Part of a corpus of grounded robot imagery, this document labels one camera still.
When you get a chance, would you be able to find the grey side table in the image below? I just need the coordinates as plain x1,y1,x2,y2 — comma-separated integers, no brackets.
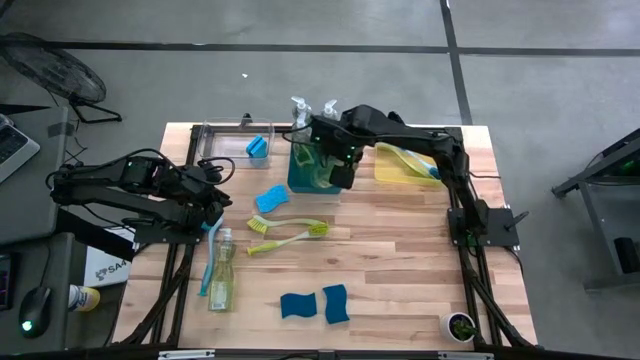
579,177,640,292

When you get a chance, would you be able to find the white yellow spray can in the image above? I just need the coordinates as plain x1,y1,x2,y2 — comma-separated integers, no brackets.
67,283,101,313

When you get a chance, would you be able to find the silver metal bracket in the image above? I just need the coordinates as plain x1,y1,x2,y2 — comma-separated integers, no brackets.
157,349,216,360
437,351,495,360

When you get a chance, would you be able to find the long light-blue dish brush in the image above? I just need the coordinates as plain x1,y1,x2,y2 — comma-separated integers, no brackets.
198,214,225,297

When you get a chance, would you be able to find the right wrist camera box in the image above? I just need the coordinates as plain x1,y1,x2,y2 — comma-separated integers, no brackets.
328,162,358,190

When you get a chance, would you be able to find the black flat strap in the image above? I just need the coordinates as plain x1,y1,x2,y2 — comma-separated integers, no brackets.
54,208,137,262

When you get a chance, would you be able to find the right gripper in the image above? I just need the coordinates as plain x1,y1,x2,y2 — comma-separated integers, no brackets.
310,112,366,166

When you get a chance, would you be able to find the plant in white pot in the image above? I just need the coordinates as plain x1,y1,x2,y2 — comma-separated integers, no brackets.
439,311,477,345

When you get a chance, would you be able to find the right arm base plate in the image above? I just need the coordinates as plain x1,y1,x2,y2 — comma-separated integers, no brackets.
446,206,530,250

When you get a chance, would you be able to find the clear plastic bin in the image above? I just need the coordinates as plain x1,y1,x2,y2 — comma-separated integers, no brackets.
197,117,276,170

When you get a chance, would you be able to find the white green dish brush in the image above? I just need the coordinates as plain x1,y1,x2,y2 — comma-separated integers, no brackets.
246,213,326,235

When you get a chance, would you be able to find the black box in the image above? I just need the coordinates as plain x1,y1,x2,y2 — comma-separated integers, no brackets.
613,236,640,275

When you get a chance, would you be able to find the yellow-green dish brush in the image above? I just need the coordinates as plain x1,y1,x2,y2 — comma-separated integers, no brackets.
246,221,331,256

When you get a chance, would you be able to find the grey laptop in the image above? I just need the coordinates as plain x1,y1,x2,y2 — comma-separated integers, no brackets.
0,113,41,184

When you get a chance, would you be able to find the black floor fan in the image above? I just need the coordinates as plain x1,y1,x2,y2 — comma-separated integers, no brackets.
0,32,124,125

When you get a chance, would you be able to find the dark grey desk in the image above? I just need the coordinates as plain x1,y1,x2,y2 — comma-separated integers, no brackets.
0,232,76,354

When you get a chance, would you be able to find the teal plastic bin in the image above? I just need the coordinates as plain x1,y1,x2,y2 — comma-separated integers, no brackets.
287,122,347,195

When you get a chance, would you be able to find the black keyboard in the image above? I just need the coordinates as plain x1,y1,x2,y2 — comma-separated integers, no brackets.
0,252,14,312

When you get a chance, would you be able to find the white cardboard box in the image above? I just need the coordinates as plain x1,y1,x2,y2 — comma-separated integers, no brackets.
82,224,139,289

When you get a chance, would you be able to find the yellow translucent plastic bin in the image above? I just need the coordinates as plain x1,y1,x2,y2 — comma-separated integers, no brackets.
373,141,445,188

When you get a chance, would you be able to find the small blue dish brush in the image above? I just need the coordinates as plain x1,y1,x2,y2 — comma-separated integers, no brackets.
397,147,442,180

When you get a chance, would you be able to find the black computer mouse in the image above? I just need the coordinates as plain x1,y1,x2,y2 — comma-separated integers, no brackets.
18,285,53,340

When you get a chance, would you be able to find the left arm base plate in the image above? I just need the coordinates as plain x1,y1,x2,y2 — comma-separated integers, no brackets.
130,222,207,247

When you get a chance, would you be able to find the black metal beam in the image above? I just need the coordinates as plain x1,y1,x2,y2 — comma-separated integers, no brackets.
551,128,640,200

